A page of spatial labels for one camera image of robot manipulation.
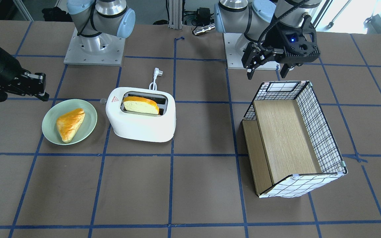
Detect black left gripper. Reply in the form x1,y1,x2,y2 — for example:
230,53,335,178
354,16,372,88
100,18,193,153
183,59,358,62
242,15,320,80

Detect green plate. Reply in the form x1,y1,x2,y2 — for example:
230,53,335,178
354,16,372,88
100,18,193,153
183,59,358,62
41,99,97,145

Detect wire shelf with wooden boards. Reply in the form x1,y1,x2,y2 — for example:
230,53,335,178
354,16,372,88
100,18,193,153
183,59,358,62
241,80,348,198

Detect bread slice on plate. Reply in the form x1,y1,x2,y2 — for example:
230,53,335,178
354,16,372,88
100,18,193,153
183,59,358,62
56,108,86,143

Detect aluminium frame post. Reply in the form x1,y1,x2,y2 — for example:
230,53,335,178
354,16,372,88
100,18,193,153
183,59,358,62
166,0,184,30

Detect white toaster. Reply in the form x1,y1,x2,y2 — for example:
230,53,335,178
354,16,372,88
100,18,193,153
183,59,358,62
106,87,176,142

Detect white toaster power cable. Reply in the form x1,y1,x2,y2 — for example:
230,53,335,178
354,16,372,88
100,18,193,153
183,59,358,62
149,67,163,92

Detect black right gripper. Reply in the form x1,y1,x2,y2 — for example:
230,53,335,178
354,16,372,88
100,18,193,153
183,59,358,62
0,47,50,102

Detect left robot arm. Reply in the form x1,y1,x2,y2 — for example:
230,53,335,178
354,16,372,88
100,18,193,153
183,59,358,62
214,0,321,80

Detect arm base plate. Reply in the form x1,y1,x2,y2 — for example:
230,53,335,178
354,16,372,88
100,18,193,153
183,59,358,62
63,29,125,66
223,32,282,70

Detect bread slice in toaster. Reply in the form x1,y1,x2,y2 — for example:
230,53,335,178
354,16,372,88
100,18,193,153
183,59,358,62
123,96,160,115

